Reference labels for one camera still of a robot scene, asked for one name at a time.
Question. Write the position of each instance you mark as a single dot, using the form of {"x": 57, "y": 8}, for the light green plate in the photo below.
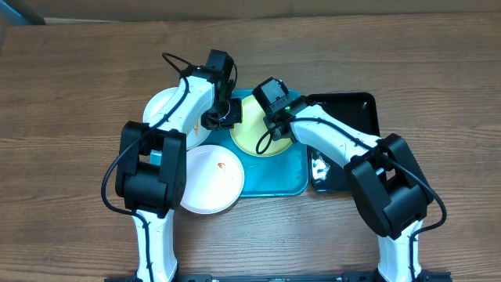
{"x": 247, "y": 133}

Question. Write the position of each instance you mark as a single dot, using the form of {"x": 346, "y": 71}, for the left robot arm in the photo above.
{"x": 151, "y": 165}

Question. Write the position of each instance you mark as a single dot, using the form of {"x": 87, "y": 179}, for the white plate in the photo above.
{"x": 215, "y": 179}
{"x": 198, "y": 133}

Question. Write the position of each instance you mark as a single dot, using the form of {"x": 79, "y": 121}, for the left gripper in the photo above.
{"x": 236, "y": 117}

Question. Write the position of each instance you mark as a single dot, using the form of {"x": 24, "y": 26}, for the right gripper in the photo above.
{"x": 275, "y": 132}

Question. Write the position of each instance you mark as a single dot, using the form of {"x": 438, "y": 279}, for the teal plastic tray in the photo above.
{"x": 285, "y": 174}

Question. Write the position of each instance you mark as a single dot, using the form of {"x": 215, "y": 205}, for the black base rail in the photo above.
{"x": 357, "y": 276}

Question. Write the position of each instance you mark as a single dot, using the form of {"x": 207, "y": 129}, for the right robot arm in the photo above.
{"x": 387, "y": 184}

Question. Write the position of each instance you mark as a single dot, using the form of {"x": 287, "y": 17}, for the black rectangular tray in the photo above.
{"x": 357, "y": 110}

